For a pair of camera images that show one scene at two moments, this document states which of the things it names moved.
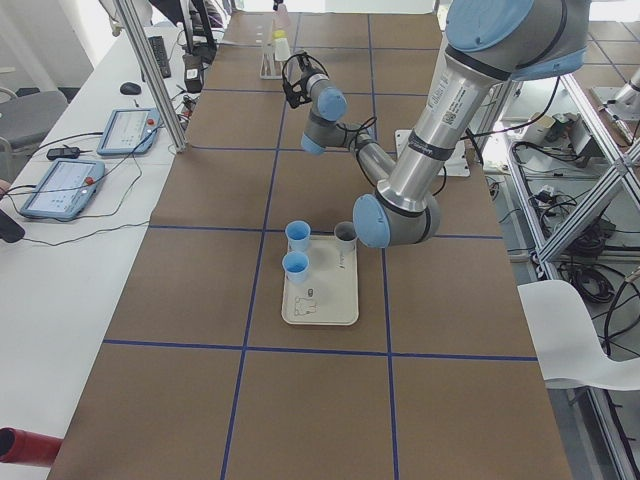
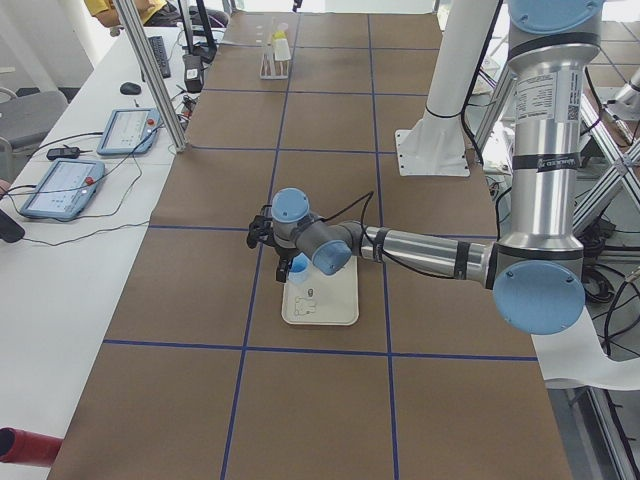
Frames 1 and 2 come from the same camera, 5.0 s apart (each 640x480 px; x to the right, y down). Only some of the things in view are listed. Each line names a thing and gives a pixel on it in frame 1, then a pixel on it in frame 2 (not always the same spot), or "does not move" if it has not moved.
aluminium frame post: (154, 74) does not move
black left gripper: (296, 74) to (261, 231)
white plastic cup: (281, 49) does not move
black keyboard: (161, 55) does not move
